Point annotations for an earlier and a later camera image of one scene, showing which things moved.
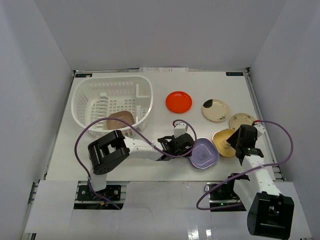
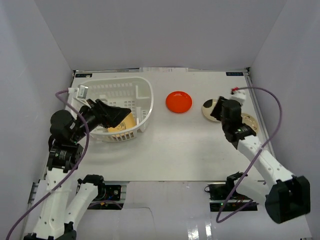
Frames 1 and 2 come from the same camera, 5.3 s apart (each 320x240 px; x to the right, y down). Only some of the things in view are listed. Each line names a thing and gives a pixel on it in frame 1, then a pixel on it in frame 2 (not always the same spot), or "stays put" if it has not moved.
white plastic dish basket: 94,97 stays put
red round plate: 178,102 stays put
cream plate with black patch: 215,110 stays put
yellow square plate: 223,148 → 127,122
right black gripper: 232,140 → 217,109
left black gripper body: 187,144 → 100,113
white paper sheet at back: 163,69 stays put
